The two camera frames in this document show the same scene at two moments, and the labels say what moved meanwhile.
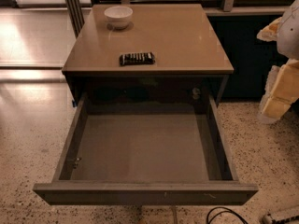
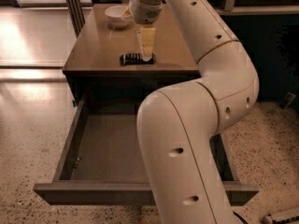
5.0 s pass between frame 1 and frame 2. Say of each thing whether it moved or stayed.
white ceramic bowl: stayed
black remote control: stayed
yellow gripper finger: moved
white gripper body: moved
